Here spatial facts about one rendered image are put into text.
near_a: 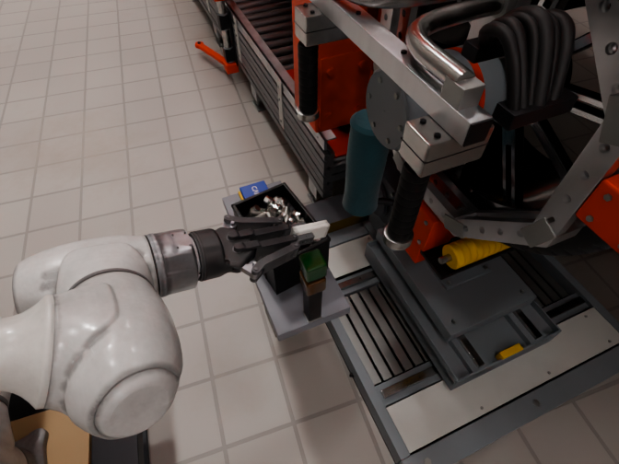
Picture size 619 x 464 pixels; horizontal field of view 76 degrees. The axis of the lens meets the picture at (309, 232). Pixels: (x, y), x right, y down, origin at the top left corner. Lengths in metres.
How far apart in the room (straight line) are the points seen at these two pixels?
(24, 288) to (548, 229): 0.69
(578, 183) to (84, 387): 0.60
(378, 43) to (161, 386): 0.46
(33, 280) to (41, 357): 0.16
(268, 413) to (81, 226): 1.06
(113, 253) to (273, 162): 1.39
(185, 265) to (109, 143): 1.66
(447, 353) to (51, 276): 0.99
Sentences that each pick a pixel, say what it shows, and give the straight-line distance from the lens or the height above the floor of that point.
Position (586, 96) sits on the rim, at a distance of 0.73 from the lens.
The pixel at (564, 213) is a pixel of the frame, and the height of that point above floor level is 0.81.
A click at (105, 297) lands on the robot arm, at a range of 0.43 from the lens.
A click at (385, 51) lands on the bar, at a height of 0.98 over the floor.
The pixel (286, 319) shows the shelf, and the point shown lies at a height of 0.45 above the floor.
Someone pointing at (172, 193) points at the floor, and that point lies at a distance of 1.80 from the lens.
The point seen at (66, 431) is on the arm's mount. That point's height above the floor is 0.31.
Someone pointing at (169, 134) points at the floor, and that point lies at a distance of 2.12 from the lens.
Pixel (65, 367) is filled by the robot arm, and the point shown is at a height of 0.89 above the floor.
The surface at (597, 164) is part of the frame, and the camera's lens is 0.61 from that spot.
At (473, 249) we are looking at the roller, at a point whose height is 0.54.
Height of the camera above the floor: 1.22
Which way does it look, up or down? 52 degrees down
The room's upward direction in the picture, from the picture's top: straight up
